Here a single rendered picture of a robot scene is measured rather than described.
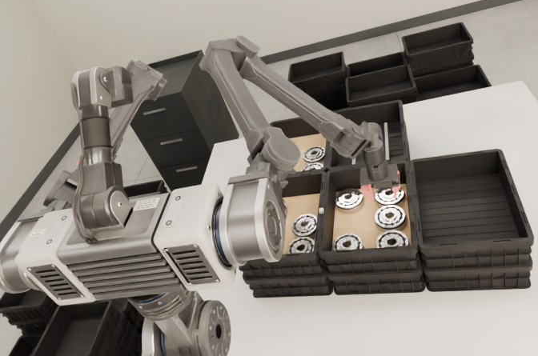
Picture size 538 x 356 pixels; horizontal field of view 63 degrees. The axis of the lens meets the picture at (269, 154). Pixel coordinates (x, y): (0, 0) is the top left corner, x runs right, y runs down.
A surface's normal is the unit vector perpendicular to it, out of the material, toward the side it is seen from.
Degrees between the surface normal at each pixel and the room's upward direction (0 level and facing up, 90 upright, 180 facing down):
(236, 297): 0
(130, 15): 90
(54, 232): 0
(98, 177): 44
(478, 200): 0
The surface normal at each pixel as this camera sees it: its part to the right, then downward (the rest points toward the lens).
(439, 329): -0.31, -0.76
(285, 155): 0.45, -0.66
